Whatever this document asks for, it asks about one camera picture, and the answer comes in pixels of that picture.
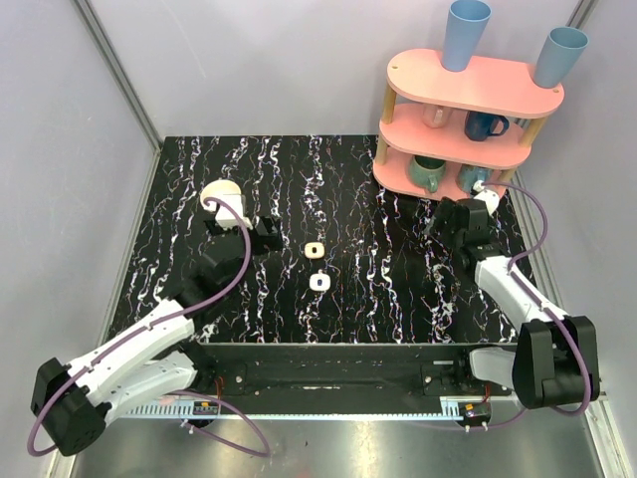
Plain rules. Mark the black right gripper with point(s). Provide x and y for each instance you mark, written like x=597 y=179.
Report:
x=444 y=211

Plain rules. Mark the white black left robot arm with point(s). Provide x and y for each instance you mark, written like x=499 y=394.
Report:
x=75 y=402

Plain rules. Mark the light blue ceramic mug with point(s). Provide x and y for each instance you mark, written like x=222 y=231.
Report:
x=468 y=175

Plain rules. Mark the teal ceramic mug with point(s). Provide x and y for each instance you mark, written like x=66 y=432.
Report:
x=426 y=172

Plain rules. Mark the pink three-tier wooden shelf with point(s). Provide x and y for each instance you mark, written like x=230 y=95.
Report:
x=495 y=86

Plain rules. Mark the dark blue ceramic mug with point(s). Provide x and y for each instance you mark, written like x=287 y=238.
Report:
x=480 y=126

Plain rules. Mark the pink ceramic mug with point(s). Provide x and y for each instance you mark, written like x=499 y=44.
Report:
x=435 y=116

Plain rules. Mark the light blue plastic cup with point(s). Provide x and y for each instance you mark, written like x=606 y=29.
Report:
x=466 y=23
x=561 y=50

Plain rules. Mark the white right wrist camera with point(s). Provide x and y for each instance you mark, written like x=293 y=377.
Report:
x=490 y=198

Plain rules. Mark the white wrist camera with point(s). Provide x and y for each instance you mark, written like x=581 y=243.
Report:
x=490 y=198
x=231 y=211

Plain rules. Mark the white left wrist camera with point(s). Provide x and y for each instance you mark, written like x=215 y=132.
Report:
x=231 y=211

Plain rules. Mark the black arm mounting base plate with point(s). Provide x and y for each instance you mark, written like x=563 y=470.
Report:
x=233 y=368

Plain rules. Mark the aluminium frame rail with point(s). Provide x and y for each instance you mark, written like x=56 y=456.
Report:
x=104 y=45

